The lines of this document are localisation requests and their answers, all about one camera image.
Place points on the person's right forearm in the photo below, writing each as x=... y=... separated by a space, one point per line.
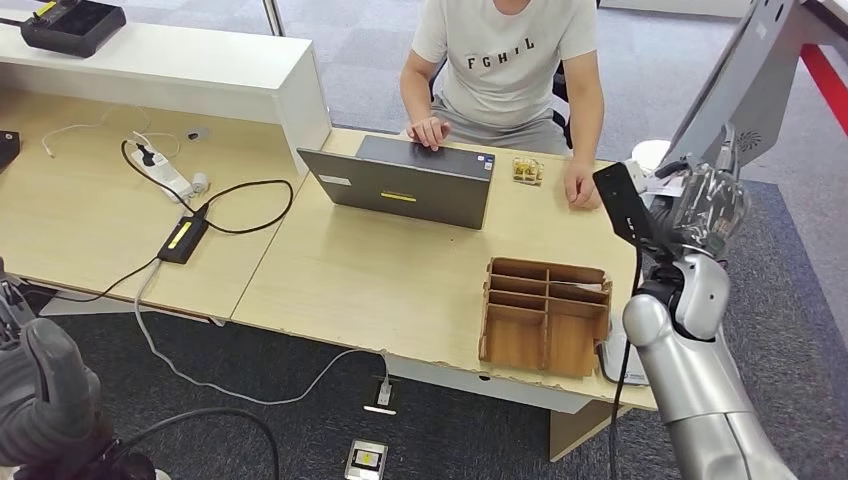
x=415 y=99

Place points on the white round plug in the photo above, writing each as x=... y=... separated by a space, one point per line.
x=200 y=182

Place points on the person's left forearm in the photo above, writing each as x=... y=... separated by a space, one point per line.
x=586 y=122

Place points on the person's hand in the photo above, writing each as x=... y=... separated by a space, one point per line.
x=430 y=132
x=582 y=185

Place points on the small yellow clear box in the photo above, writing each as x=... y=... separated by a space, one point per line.
x=527 y=171

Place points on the person's right hand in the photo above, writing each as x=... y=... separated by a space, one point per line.
x=430 y=132

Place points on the grey kiosk stand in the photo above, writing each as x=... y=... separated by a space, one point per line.
x=748 y=79

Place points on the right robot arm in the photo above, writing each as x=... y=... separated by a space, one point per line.
x=702 y=384

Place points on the black flat device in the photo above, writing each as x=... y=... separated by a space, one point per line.
x=6 y=149

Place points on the metal floor box yellow label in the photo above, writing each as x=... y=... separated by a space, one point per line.
x=366 y=459

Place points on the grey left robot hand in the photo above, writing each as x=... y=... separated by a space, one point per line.
x=56 y=391

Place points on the pale grey card reader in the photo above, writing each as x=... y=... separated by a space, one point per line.
x=613 y=358

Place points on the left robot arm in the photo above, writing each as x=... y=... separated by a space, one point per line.
x=86 y=464

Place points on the black controller device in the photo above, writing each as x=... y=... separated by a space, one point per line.
x=73 y=26

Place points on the floor socket with plug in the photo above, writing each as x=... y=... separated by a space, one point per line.
x=381 y=396

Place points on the white power strip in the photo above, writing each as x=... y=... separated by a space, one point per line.
x=162 y=173

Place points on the clear plastic hand wrap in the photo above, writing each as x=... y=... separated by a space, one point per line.
x=712 y=199

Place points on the metal pole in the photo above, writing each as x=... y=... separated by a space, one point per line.
x=273 y=16

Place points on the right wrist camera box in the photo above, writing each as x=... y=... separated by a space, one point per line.
x=623 y=202

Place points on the person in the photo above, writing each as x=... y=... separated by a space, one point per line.
x=503 y=66

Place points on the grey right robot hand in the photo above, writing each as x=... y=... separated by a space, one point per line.
x=709 y=208

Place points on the black power adapter yellow label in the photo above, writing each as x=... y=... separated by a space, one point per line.
x=182 y=240

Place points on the dark grey laptop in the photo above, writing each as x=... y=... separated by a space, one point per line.
x=411 y=189

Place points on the wooden compartment organizer box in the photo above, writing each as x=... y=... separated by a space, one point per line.
x=523 y=324

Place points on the red barrier belt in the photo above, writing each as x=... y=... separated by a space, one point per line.
x=825 y=79

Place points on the white round stanchion base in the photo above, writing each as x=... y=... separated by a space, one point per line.
x=652 y=151

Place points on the white counter shelf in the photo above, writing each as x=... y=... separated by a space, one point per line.
x=199 y=73

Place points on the printed room key card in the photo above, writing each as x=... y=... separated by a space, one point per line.
x=595 y=289

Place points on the grey desk grommet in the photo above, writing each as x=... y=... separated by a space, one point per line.
x=196 y=134

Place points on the person's left hand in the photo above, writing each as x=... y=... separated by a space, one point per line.
x=582 y=185

